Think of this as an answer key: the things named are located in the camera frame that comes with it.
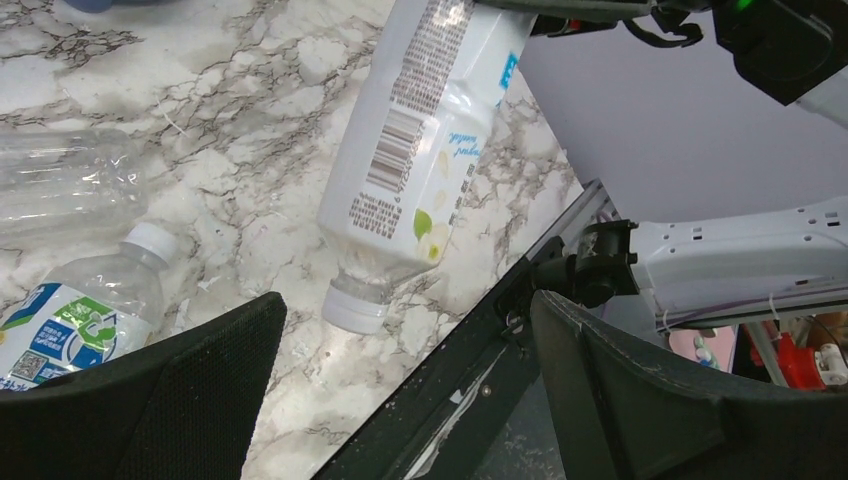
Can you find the black aluminium mounting rail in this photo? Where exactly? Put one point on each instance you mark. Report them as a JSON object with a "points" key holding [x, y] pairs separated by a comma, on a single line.
{"points": [[440, 422]]}

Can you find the upright-lying bottle blue white label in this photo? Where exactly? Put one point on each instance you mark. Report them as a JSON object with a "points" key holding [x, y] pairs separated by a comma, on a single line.
{"points": [[417, 132]]}

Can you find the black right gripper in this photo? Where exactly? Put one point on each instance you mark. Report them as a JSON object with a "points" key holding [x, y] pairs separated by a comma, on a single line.
{"points": [[783, 48]]}

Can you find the blue plastic bin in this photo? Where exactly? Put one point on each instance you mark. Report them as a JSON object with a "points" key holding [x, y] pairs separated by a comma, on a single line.
{"points": [[100, 6]]}

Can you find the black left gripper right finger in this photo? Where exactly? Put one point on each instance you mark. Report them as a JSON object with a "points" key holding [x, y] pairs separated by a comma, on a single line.
{"points": [[624, 408]]}

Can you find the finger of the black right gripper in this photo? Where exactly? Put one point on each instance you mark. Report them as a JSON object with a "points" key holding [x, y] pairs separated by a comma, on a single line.
{"points": [[584, 10]]}

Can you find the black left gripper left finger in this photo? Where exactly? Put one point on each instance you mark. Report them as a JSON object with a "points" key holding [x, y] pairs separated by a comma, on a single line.
{"points": [[183, 408]]}

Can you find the clear bottle white cap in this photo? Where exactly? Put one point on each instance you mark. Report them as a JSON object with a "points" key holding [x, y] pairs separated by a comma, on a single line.
{"points": [[69, 182]]}

